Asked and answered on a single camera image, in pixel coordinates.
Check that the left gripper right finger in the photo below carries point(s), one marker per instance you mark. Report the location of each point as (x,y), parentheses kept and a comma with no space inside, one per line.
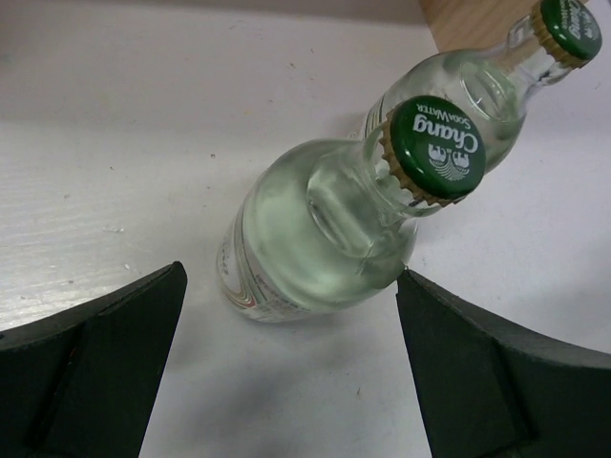
(489,387)

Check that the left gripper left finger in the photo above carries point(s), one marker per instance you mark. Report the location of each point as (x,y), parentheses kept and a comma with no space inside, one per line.
(83,382)

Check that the clear soda bottle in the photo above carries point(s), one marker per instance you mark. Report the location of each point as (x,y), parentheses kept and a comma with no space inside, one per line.
(332,222)
(493,87)

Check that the wooden two-tier shelf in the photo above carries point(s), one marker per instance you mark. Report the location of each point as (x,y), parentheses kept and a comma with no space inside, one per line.
(472,25)

